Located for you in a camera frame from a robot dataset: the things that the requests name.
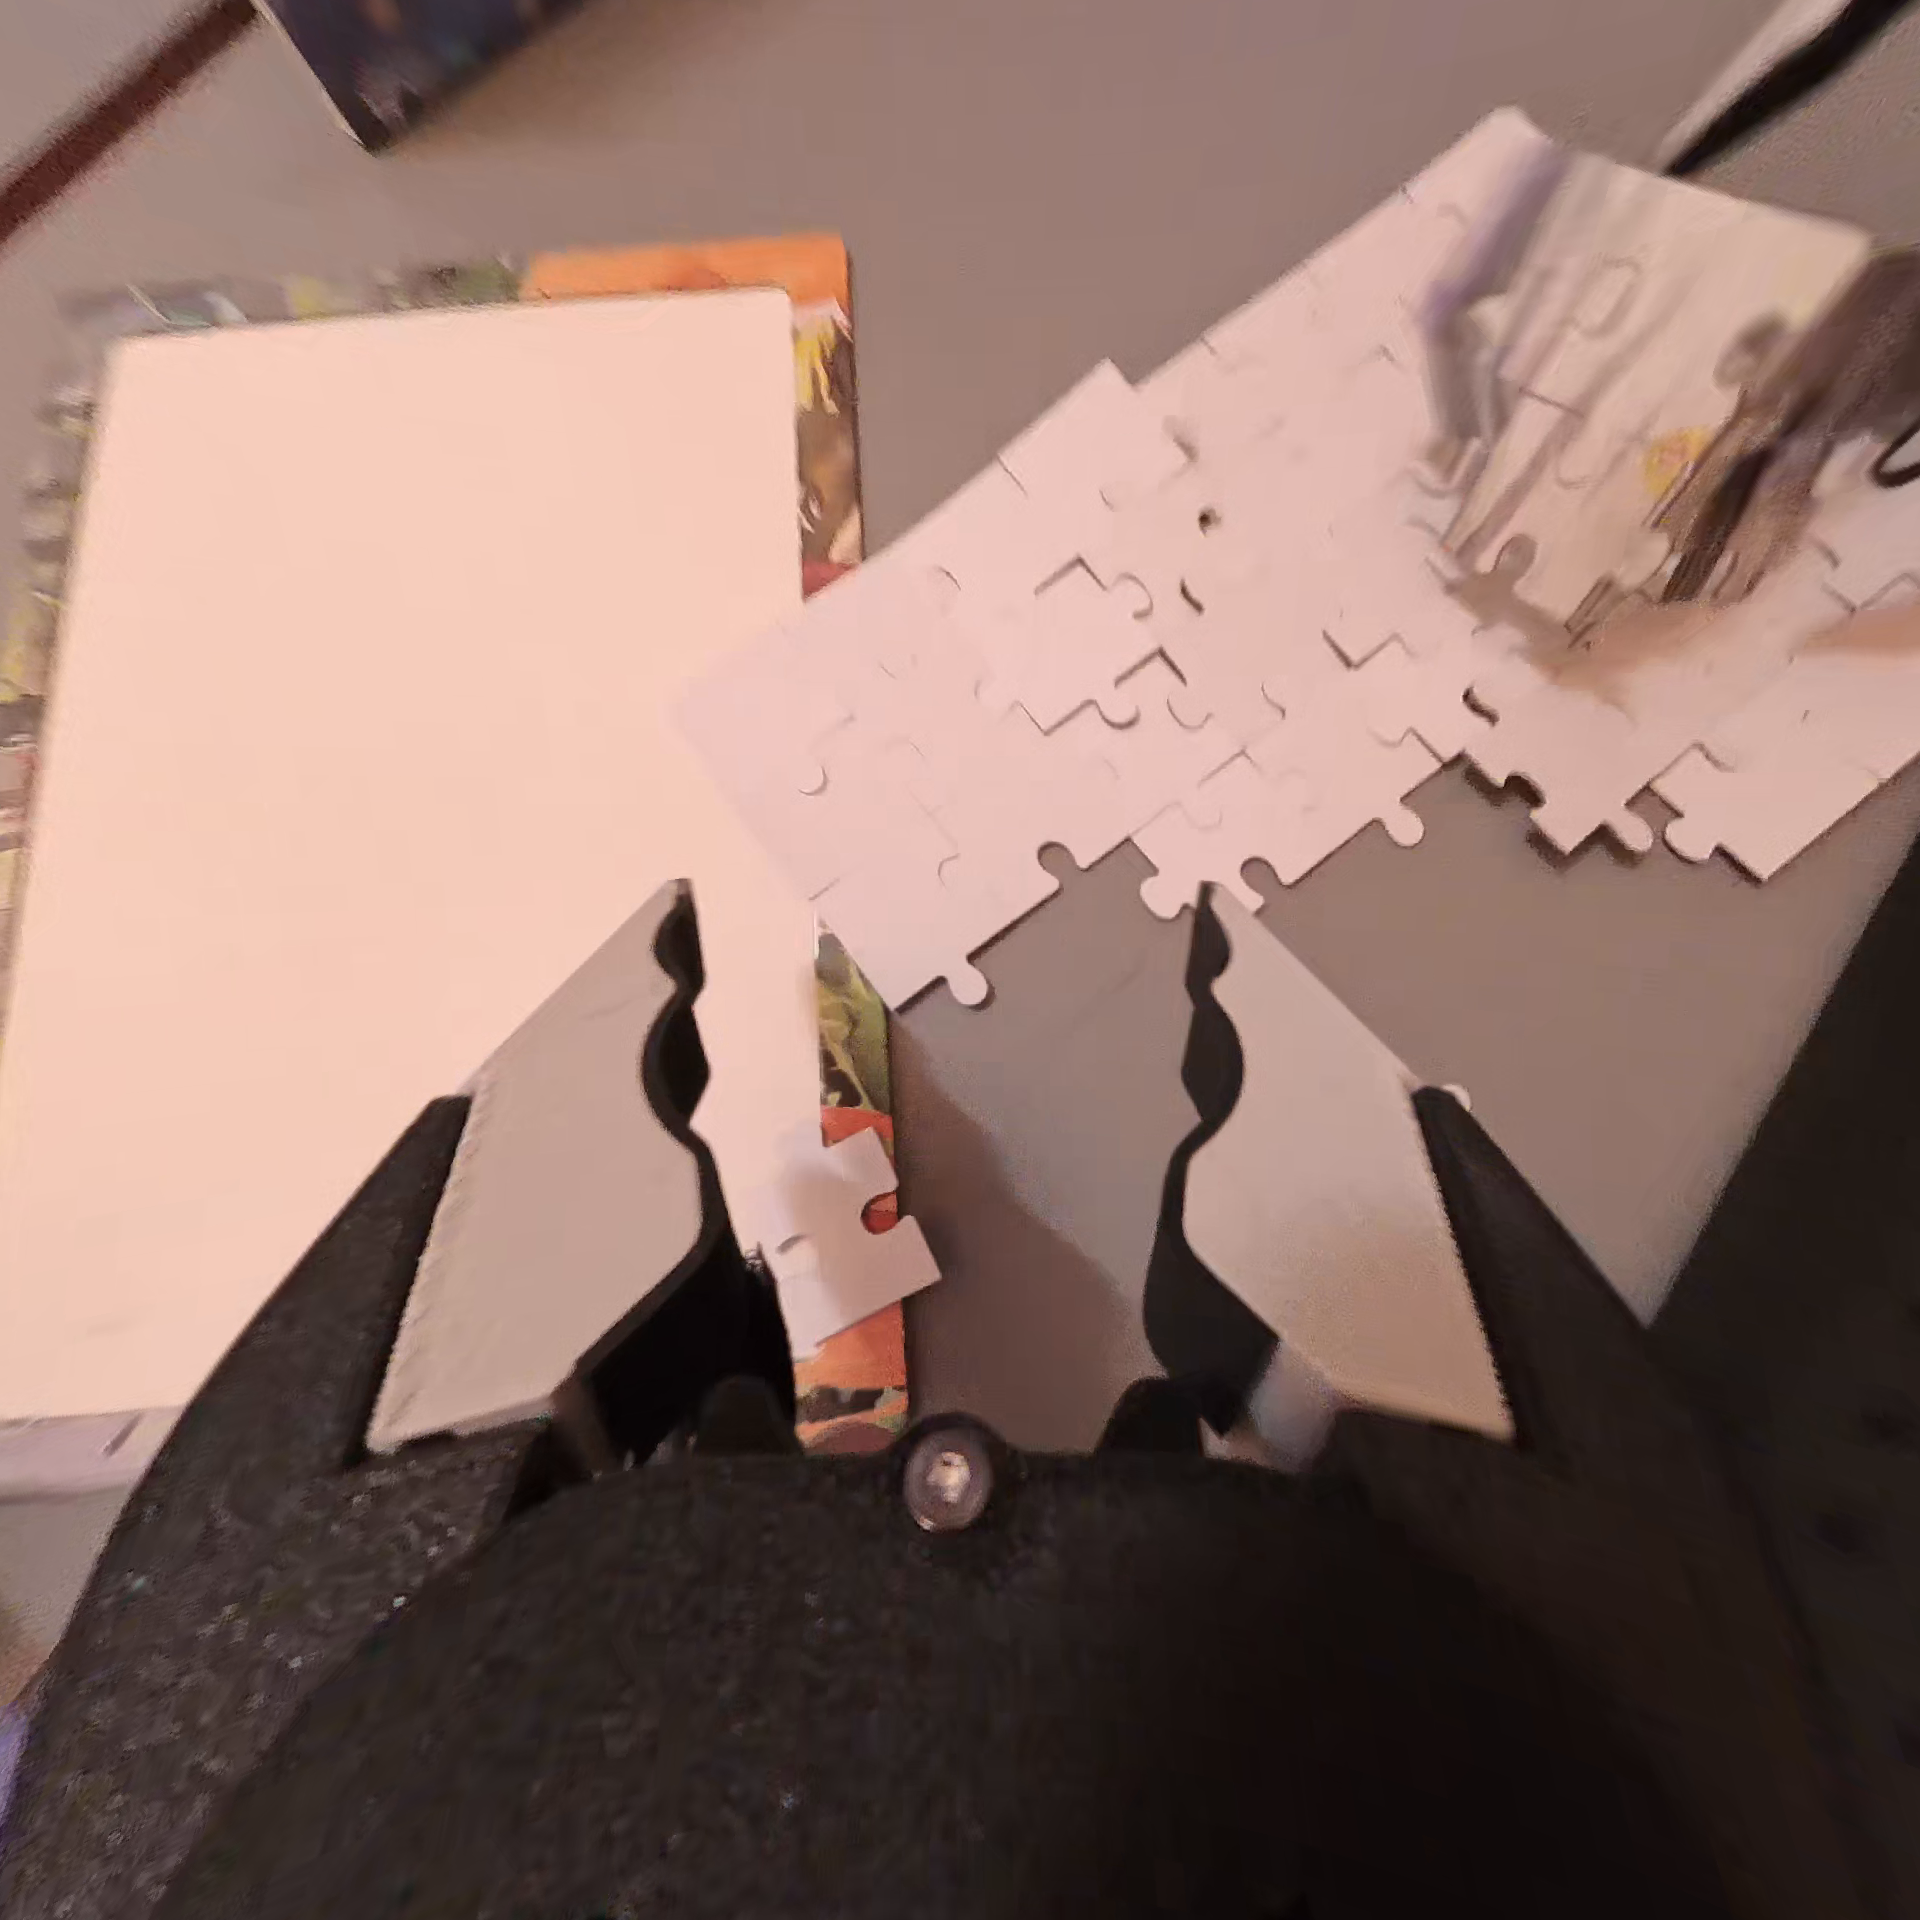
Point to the pile of jigsaw pieces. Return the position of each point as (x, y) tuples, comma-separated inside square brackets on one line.
[(1200, 628)]

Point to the black perforated fabric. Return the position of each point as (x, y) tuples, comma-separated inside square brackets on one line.
[(1799, 1350)]

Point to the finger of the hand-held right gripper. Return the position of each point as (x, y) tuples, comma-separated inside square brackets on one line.
[(1770, 67), (1816, 434)]

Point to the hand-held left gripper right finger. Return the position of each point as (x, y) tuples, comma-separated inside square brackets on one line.
[(1335, 1200)]

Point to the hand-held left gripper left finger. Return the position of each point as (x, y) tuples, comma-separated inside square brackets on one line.
[(557, 1200)]

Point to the colourful printed puzzle box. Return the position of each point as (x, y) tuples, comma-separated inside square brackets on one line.
[(422, 60)]

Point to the white-backed jigsaw piece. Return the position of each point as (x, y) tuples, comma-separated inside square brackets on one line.
[(839, 1243)]

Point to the grey desk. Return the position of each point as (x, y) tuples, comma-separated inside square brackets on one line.
[(1051, 224)]

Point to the animal jigsaw puzzle board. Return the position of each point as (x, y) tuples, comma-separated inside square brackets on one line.
[(422, 720)]

